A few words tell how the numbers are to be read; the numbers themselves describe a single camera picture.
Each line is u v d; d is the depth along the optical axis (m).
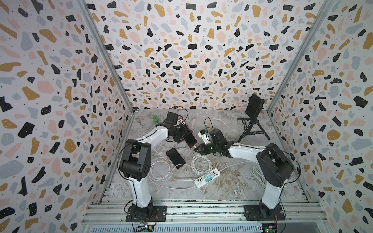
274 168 0.50
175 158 0.94
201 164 0.92
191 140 0.94
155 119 1.13
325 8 0.72
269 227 0.72
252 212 0.74
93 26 0.75
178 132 0.84
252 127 1.00
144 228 0.71
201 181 0.82
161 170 0.88
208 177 0.79
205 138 0.81
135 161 0.49
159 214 0.73
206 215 0.74
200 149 0.84
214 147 0.78
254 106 0.80
